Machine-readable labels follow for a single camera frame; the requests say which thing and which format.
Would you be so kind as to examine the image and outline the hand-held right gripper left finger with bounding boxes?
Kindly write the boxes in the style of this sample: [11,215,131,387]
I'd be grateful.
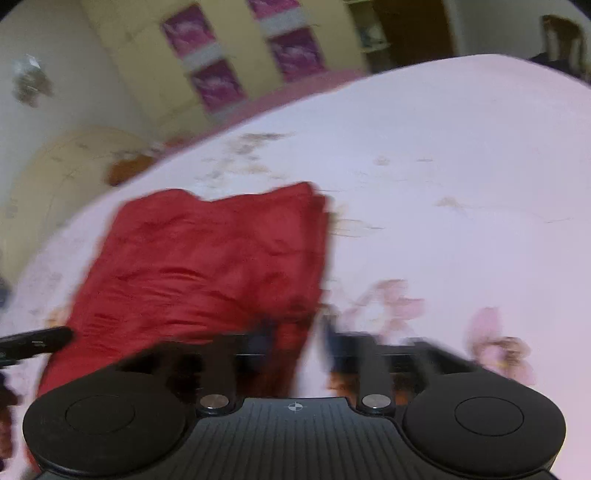
[115,322,280,416]

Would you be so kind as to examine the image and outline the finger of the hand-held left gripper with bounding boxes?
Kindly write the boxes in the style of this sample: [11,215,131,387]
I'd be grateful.
[0,326,75,366]

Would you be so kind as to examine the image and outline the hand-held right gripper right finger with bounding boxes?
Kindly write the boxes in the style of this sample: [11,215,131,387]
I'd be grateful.
[322,320,478,418]

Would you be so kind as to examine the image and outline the red padded jacket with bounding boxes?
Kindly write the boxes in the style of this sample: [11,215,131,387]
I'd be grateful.
[34,182,334,402]

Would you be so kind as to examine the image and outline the orange clothes pile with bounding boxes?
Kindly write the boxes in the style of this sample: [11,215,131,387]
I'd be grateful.
[107,154,157,186]

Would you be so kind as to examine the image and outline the cream headboard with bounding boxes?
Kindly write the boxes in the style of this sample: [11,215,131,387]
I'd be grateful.
[0,127,154,280]

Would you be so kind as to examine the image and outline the pink bedsheet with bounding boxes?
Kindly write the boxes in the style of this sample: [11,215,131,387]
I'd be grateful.
[173,68,370,145]

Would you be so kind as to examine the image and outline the yellow wardrobe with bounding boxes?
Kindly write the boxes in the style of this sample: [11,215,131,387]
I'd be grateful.
[81,0,370,125]

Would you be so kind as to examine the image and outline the yellow open shelf unit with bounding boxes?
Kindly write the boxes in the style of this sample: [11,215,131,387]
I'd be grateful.
[346,0,393,71]

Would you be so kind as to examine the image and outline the brown wooden door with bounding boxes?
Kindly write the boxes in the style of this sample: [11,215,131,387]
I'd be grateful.
[374,0,457,70]

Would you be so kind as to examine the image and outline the dark cloth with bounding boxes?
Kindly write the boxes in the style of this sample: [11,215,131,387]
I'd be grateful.
[529,53,583,78]

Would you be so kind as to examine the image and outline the wooden chair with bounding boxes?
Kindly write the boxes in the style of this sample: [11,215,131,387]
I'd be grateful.
[538,14,588,81]

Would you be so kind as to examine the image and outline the magenta wall poster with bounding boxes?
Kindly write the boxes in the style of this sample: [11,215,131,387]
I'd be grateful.
[269,27,327,83]
[188,59,249,112]
[161,4,219,60]
[248,0,306,23]

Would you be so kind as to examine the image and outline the grey wall ornament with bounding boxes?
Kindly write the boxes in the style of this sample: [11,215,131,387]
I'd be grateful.
[11,54,55,108]

